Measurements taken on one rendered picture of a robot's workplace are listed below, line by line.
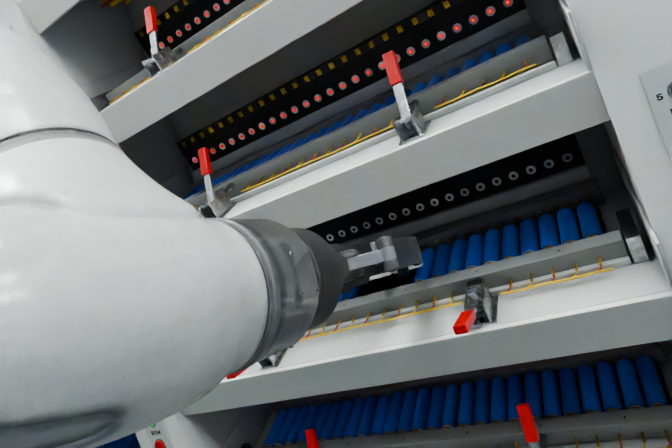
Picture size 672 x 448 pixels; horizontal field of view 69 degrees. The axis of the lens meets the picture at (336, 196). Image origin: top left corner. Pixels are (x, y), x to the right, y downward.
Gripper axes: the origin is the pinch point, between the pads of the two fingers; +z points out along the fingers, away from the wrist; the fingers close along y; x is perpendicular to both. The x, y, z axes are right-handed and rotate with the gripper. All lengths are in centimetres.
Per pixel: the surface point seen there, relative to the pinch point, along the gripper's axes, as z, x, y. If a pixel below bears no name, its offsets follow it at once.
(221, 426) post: 8.7, -16.3, -37.5
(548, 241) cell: 6.9, -2.4, 14.5
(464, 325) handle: -5.9, -7.1, 7.6
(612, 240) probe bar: 3.9, -3.7, 20.0
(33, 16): -10, 44, -36
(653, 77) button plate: -3.6, 7.5, 26.6
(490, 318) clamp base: 0.5, -7.8, 8.1
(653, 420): 9.5, -21.2, 17.8
